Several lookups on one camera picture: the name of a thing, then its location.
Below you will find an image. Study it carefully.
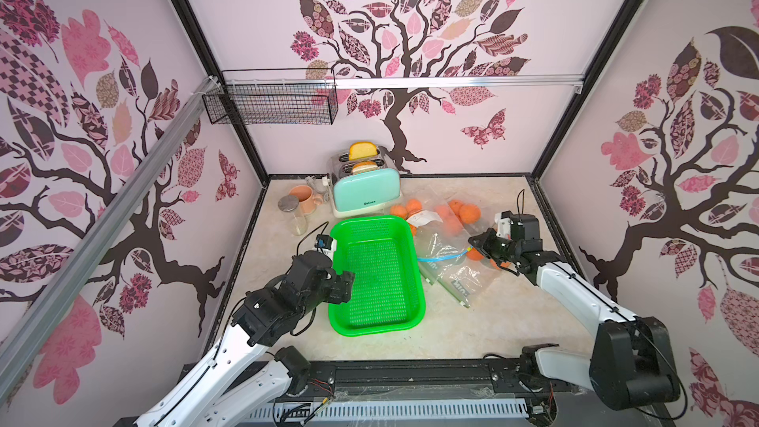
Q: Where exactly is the clear blue-zip bag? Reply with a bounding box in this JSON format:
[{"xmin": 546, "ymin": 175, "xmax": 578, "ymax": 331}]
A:
[{"xmin": 407, "ymin": 211, "xmax": 500, "ymax": 308}]

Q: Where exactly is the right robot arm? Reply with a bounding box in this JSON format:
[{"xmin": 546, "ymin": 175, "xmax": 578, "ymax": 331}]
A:
[{"xmin": 468, "ymin": 212, "xmax": 683, "ymax": 410}]

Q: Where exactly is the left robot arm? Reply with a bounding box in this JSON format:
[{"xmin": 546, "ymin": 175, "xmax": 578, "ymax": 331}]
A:
[{"xmin": 120, "ymin": 250, "xmax": 355, "ymax": 426}]

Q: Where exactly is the clear green-strip bag of oranges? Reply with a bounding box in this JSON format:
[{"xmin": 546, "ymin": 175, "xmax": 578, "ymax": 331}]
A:
[{"xmin": 385, "ymin": 188, "xmax": 493, "ymax": 236}]

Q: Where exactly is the clear glass jar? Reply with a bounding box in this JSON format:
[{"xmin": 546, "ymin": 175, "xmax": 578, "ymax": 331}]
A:
[{"xmin": 288, "ymin": 208, "xmax": 308, "ymax": 236}]

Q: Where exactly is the green plastic basket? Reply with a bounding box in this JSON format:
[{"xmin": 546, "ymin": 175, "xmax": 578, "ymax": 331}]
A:
[{"xmin": 328, "ymin": 215, "xmax": 426, "ymax": 337}]

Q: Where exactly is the pink ceramic mug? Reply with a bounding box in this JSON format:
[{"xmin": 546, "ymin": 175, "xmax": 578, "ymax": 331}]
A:
[{"xmin": 289, "ymin": 185, "xmax": 324, "ymax": 215}]

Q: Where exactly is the mint green toaster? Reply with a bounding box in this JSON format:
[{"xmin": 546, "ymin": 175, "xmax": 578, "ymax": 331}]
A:
[{"xmin": 326, "ymin": 144, "xmax": 401, "ymax": 219}]

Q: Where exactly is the yellow toast slice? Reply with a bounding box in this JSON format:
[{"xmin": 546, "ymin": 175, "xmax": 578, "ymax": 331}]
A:
[{"xmin": 348, "ymin": 142, "xmax": 379, "ymax": 161}]

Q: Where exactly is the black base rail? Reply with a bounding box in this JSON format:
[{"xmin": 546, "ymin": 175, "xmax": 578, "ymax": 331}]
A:
[{"xmin": 177, "ymin": 358, "xmax": 594, "ymax": 410}]

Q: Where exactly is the white slotted cable duct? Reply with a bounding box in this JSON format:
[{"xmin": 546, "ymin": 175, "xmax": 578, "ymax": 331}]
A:
[{"xmin": 243, "ymin": 399, "xmax": 530, "ymax": 426}]

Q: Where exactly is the black wire wall basket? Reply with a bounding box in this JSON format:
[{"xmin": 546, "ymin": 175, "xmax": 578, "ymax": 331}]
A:
[{"xmin": 203, "ymin": 64, "xmax": 338, "ymax": 126}]

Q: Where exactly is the aluminium rail bar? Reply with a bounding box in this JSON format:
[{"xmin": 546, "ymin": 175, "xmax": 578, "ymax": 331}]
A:
[{"xmin": 1, "ymin": 76, "xmax": 219, "ymax": 401}]

